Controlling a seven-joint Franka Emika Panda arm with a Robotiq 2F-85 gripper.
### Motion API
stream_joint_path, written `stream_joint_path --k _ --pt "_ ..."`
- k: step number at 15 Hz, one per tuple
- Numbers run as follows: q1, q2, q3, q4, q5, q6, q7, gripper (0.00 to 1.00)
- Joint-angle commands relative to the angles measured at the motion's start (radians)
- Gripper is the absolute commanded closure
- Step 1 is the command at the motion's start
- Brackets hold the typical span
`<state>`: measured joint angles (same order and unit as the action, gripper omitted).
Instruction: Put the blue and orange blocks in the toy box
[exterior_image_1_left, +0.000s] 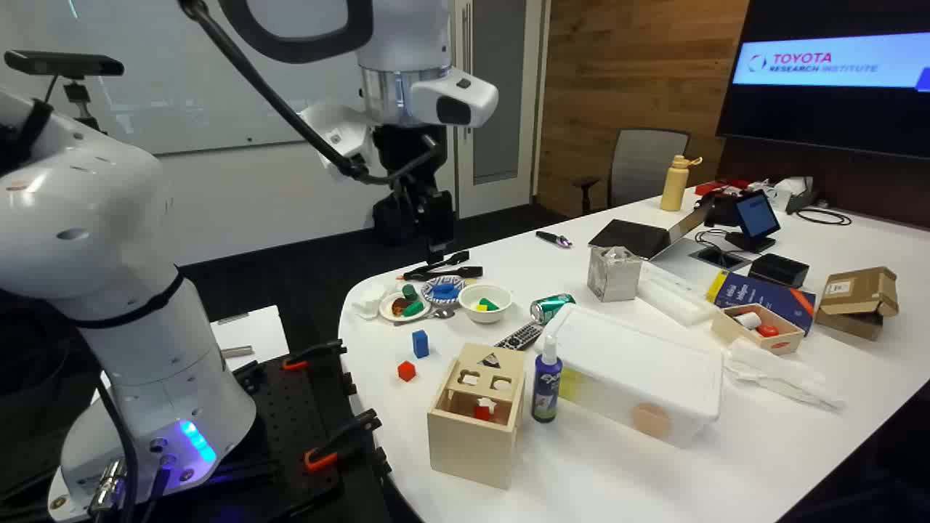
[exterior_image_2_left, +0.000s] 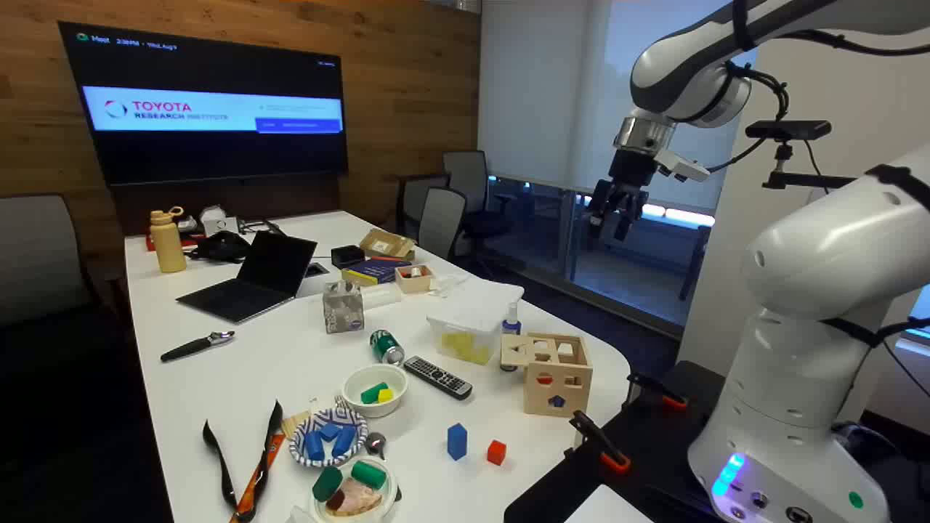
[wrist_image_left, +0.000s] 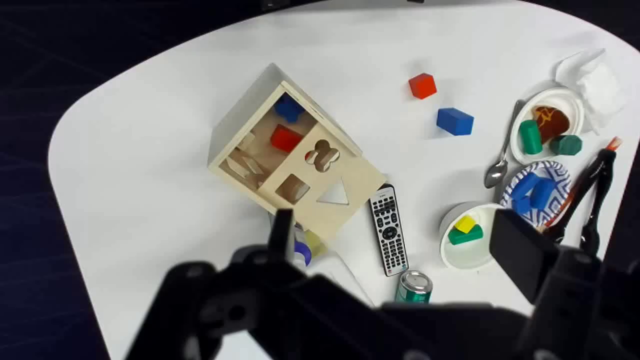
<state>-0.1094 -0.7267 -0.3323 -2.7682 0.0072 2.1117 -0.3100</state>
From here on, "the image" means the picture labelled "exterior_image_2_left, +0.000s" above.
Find green can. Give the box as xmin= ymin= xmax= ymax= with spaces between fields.
xmin=366 ymin=326 xmax=405 ymax=370

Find clear plastic storage bin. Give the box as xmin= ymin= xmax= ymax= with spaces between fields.
xmin=423 ymin=275 xmax=526 ymax=370

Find black bag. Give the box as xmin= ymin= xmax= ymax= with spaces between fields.
xmin=185 ymin=230 xmax=256 ymax=266

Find large grey chair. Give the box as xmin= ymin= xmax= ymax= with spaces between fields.
xmin=0 ymin=191 xmax=109 ymax=332

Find black clamp orange tip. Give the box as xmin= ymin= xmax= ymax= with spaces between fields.
xmin=567 ymin=406 xmax=632 ymax=477
xmin=623 ymin=371 xmax=690 ymax=416

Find black remote control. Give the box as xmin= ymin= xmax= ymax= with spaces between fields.
xmin=401 ymin=355 xmax=477 ymax=404

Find small black box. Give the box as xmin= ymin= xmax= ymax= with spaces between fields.
xmin=327 ymin=243 xmax=366 ymax=269

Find blue book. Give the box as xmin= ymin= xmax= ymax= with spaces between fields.
xmin=339 ymin=255 xmax=414 ymax=288

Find white paper sheet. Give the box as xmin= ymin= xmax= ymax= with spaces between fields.
xmin=562 ymin=483 xmax=654 ymax=523

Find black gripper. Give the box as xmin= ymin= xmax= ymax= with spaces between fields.
xmin=584 ymin=146 xmax=668 ymax=243

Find blue spray bottle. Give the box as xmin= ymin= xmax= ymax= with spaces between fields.
xmin=496 ymin=300 xmax=526 ymax=375

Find white device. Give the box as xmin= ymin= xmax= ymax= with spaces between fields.
xmin=198 ymin=204 xmax=241 ymax=239

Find cardboard box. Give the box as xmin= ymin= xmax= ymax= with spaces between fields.
xmin=357 ymin=226 xmax=419 ymax=265

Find white bowl with toy blocks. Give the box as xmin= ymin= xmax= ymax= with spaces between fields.
xmin=336 ymin=362 xmax=411 ymax=422

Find wall mounted TV screen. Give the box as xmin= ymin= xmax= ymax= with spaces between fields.
xmin=58 ymin=21 xmax=350 ymax=188

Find orange black tongs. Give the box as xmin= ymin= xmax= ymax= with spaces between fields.
xmin=201 ymin=397 xmax=289 ymax=523

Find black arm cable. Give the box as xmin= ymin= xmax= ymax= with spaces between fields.
xmin=721 ymin=0 xmax=930 ymax=178

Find grey cube container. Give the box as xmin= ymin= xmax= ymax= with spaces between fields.
xmin=318 ymin=278 xmax=366 ymax=336

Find black mounting breadboard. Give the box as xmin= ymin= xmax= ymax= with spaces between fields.
xmin=501 ymin=358 xmax=737 ymax=523

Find small wooden tray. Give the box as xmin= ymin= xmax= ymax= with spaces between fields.
xmin=391 ymin=262 xmax=436 ymax=295

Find black laptop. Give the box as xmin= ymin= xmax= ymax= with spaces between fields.
xmin=173 ymin=230 xmax=318 ymax=326

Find white bowl with green toys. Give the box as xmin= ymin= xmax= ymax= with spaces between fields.
xmin=307 ymin=455 xmax=401 ymax=523

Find blue white patterned plate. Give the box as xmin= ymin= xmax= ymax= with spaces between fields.
xmin=288 ymin=404 xmax=371 ymax=470

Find black camera on stand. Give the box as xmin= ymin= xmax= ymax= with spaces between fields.
xmin=743 ymin=117 xmax=854 ymax=191

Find wooden shape sorter toy box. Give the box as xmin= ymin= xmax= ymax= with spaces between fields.
xmin=496 ymin=332 xmax=596 ymax=417

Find yellow water bottle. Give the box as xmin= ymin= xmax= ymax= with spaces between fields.
xmin=144 ymin=204 xmax=187 ymax=275

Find black marker pen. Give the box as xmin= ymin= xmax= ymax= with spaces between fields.
xmin=157 ymin=329 xmax=238 ymax=367

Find grey office chair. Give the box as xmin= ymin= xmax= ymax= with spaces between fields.
xmin=414 ymin=185 xmax=471 ymax=262
xmin=442 ymin=147 xmax=506 ymax=243

